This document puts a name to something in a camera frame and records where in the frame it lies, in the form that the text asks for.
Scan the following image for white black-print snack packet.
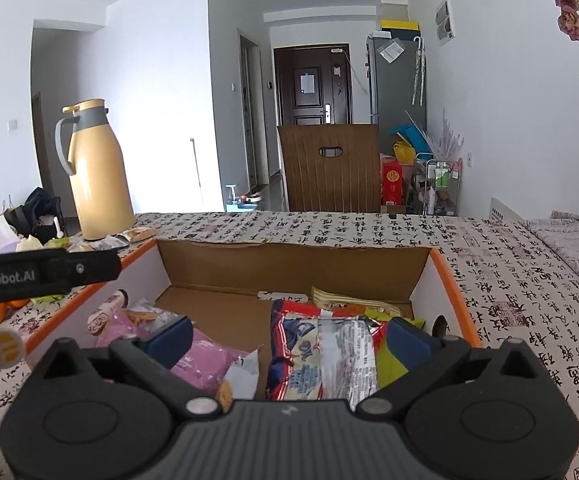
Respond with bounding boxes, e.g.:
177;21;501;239
68;235;130;254

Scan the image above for red gift box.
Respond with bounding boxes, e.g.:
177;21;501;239
380;156;406;206

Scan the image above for clear bag with paper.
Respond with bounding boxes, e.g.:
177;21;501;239
379;40;405;63

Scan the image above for white artificial branches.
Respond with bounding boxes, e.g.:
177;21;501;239
422;107;465;161

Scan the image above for orange cracker snack packet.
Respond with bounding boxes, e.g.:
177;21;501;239
218;344;261;411

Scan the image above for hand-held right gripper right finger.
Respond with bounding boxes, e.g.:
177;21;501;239
354;317;546;419

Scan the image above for person's left hand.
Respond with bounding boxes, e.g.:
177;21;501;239
0;326;24;370

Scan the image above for small orange cracker packet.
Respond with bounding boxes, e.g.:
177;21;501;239
120;227;159;246

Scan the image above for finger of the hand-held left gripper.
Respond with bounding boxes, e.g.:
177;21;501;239
42;248;122;296

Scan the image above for metal utility cart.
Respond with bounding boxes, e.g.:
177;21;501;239
412;157;463;217

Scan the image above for white folded umbrella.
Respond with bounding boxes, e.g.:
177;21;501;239
412;36;427;106

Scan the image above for white flat box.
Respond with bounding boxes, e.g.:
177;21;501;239
489;197;526;222

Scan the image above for white pink snack packet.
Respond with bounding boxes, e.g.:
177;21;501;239
88;289;131;336

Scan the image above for red blue striped packet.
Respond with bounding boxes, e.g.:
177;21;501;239
266;300;387;411

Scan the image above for red orange cardboard box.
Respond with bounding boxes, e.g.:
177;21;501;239
24;237;483;403

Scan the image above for yellow thermos jug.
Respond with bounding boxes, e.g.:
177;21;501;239
54;99;138;242

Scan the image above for brown wooden chair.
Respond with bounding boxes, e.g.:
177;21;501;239
277;124;381;213

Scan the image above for black bag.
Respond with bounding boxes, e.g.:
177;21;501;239
4;187;65;246

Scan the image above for yellow bag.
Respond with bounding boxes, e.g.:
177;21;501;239
393;140;416;165

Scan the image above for silver foil snack packet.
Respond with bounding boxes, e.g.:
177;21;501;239
130;299;185;333

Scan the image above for dark brown door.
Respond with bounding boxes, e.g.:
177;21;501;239
274;45;353;128

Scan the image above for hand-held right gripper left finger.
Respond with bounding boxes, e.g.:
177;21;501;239
34;316;224;419

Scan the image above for lime green snack packet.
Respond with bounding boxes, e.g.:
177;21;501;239
364;310;426;392

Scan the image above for grey refrigerator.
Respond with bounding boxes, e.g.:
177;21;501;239
367;32;427;128

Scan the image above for blue plastic dustpan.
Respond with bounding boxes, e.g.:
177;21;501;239
388;122;427;153

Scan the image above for white wall panel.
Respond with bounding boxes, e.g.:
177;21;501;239
434;0;456;41

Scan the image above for tan snack packet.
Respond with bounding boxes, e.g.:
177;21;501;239
312;286;413;318

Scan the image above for calligraphy print tablecloth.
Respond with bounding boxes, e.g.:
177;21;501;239
0;210;579;480

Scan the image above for white teal plastic toy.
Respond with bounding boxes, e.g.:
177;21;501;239
224;185;263;213

